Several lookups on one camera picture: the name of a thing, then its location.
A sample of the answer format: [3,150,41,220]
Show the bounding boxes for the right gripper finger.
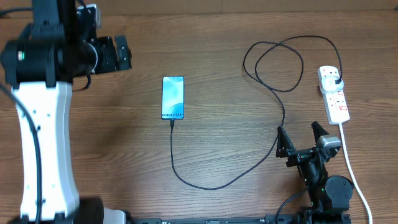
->
[311,121,329,142]
[276,126,295,158]

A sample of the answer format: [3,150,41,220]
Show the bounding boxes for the blue Galaxy smartphone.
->
[161,76,185,119]

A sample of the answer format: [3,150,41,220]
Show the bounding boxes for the black USB charging cable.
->
[169,35,343,191]

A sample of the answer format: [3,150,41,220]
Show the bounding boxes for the white power strip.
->
[317,65,350,124]

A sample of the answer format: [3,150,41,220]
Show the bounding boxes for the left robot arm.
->
[1,1,132,224]

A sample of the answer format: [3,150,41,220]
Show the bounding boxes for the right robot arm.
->
[273,121,354,223]

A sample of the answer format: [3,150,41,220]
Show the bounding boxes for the white charger plug adapter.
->
[320,77,344,94]

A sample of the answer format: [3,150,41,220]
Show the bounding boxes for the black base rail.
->
[124,213,352,224]

